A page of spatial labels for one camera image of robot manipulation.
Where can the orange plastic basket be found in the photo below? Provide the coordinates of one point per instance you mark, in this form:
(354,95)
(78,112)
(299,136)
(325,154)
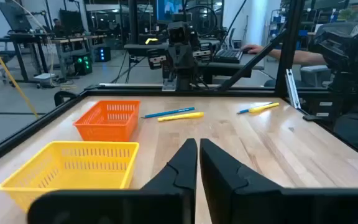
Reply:
(104,133)

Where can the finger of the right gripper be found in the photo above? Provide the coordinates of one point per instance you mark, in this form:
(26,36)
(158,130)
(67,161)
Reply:
(187,59)
(174,59)

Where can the black aluminium rig frame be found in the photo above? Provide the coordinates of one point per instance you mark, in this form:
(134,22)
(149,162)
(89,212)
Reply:
(291,46)

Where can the person's hand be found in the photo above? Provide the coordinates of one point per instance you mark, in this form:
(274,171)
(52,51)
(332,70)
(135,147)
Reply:
(253,48)

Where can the black keyboard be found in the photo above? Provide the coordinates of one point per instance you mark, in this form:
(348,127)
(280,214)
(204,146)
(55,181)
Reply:
(228,55)

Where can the black desk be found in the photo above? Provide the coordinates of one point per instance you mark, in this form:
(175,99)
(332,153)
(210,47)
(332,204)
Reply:
(26,37)

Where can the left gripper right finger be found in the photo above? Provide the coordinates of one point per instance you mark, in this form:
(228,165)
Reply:
(219,174)

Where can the computer tower green lights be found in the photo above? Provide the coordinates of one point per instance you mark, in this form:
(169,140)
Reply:
(82,63)

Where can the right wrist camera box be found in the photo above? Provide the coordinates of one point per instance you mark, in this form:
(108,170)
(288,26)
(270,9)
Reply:
(178,34)

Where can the computer tower blue lights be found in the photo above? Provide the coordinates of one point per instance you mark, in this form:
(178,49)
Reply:
(102,53)

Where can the yellow pen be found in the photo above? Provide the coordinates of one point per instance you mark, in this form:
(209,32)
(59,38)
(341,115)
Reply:
(182,116)
(264,107)

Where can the black monitor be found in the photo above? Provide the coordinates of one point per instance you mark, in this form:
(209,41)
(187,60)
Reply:
(71,21)
(14,17)

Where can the silver metal bracket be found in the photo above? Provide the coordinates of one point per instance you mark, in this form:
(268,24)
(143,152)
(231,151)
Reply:
(292,90)

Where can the grey desk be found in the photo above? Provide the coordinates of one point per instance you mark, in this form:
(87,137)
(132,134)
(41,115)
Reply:
(228,67)

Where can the white box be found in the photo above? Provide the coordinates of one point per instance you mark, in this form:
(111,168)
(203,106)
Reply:
(43,76)

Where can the wooden desk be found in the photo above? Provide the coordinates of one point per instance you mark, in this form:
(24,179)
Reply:
(73,40)

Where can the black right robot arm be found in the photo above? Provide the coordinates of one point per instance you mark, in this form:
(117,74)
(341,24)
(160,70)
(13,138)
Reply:
(183,79)

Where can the blue pencil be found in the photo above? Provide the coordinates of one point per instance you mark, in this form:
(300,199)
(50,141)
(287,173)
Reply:
(243,110)
(169,112)

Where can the person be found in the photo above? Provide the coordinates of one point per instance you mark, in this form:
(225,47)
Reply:
(57,28)
(357,130)

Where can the person's forearm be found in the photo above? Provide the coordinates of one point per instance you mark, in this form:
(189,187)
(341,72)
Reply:
(297,57)

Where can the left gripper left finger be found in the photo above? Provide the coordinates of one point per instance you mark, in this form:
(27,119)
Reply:
(182,168)

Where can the yellow plastic basket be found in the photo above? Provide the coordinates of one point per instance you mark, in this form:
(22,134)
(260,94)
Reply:
(126,171)

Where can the black corner bracket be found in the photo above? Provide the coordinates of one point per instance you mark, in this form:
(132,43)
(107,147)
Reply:
(59,95)

